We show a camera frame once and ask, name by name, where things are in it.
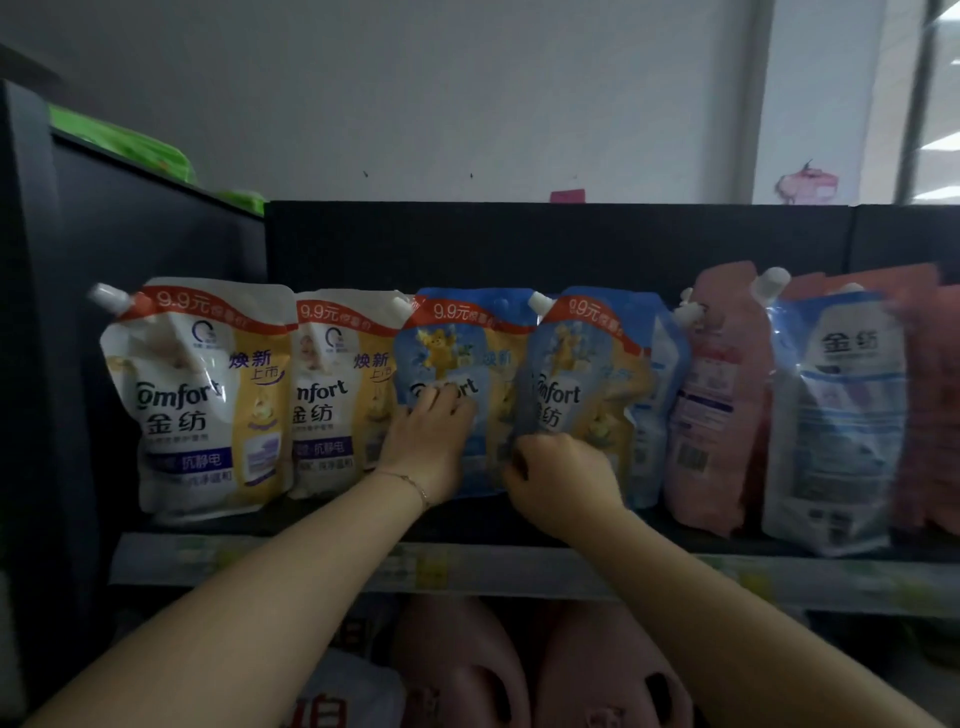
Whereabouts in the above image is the person's left hand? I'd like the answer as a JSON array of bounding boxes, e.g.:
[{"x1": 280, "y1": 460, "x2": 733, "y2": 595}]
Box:
[{"x1": 374, "y1": 383, "x2": 478, "y2": 508}]

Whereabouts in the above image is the person's right hand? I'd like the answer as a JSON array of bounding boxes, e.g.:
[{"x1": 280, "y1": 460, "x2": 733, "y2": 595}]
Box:
[{"x1": 500, "y1": 433, "x2": 628, "y2": 543}]

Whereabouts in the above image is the dark metal shelf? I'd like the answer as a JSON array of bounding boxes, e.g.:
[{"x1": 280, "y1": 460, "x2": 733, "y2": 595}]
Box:
[{"x1": 0, "y1": 80, "x2": 960, "y2": 728}]

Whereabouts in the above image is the person's right forearm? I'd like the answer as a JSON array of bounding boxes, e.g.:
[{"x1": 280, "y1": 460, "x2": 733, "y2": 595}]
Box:
[{"x1": 577, "y1": 509, "x2": 946, "y2": 728}]

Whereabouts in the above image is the person's left forearm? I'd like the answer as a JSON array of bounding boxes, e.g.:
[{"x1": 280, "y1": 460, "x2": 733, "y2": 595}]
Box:
[{"x1": 26, "y1": 472, "x2": 433, "y2": 728}]

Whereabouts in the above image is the white refill pouch red lettering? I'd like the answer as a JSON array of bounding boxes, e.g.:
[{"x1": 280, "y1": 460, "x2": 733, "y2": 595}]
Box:
[
  {"x1": 288, "y1": 648, "x2": 408, "y2": 728},
  {"x1": 329, "y1": 599, "x2": 399, "y2": 654}
]

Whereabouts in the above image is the pink bagged item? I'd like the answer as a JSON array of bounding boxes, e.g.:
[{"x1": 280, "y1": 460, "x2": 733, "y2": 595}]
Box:
[{"x1": 776, "y1": 161, "x2": 841, "y2": 205}]

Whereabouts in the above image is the grey vertical pole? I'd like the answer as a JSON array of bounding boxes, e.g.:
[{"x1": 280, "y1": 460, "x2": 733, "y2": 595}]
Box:
[{"x1": 896, "y1": 0, "x2": 946, "y2": 205}]

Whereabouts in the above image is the thin chain bracelet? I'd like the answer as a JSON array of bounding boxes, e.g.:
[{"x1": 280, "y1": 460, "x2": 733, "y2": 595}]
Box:
[{"x1": 372, "y1": 468, "x2": 433, "y2": 513}]

